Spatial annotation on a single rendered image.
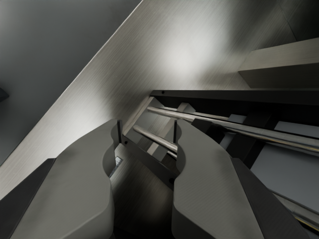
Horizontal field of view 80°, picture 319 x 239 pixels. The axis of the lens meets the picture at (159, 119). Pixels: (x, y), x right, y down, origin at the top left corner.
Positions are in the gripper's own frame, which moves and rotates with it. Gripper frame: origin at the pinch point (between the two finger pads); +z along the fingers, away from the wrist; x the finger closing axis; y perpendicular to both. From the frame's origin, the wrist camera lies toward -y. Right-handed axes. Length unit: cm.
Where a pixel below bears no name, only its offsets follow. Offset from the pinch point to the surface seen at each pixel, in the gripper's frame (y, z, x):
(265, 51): 3, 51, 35
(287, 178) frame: 7.4, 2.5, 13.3
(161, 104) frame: 14.1, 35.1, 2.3
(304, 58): 2, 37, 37
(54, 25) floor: 0, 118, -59
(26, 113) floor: 46, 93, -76
